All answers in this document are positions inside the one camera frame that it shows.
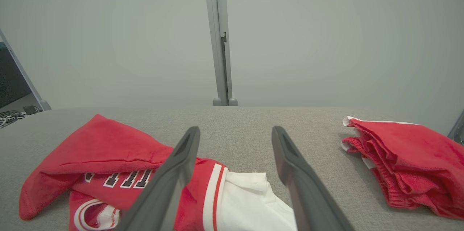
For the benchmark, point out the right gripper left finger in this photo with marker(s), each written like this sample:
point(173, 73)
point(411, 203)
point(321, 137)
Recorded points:
point(163, 191)

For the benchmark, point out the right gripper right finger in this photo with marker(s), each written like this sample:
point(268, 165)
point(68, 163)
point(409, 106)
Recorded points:
point(308, 194)

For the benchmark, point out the red basketball jersey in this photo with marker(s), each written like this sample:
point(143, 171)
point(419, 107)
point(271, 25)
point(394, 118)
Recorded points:
point(101, 147)

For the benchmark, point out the red shorts white trim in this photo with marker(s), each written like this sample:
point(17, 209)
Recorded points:
point(417, 158)

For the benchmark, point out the black power adapter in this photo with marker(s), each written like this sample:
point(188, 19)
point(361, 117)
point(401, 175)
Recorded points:
point(32, 110)

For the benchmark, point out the grey partition support leg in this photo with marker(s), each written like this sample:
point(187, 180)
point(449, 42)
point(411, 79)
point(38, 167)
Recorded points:
point(27, 78)
point(457, 129)

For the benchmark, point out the dark panel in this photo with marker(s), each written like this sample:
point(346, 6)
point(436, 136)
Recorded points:
point(11, 78)

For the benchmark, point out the grey double partition post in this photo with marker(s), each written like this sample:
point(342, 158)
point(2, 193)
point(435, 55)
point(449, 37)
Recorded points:
point(219, 24)

